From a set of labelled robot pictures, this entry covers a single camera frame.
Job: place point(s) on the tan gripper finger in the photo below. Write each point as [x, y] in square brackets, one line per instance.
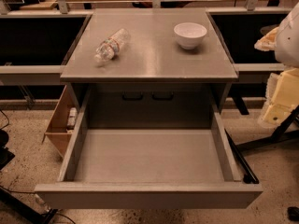
[268, 41]
[282, 97]

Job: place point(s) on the clear plastic water bottle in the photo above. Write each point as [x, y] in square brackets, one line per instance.
[112, 46]

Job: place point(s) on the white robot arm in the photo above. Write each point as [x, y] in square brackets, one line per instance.
[287, 40]

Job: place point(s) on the black round table top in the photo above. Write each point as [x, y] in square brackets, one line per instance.
[266, 29]

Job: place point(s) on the grey cabinet with top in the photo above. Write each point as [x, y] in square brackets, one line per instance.
[152, 61]

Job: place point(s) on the open grey top drawer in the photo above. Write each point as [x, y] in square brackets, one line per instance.
[148, 168]

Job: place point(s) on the black stand leg right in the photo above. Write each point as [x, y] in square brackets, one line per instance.
[279, 135]

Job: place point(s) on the white ceramic bowl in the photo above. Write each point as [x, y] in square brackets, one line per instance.
[189, 35]

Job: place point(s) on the black stand base left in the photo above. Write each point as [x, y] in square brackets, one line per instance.
[13, 203]

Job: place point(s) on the black drawer slide rail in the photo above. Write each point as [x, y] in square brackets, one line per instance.
[249, 176]

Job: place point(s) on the black right drawer handle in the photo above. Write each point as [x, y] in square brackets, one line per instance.
[162, 96]

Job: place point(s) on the black drawer handle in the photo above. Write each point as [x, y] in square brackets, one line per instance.
[162, 96]
[132, 96]

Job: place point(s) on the black left drawer handle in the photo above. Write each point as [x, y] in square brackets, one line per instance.
[132, 96]

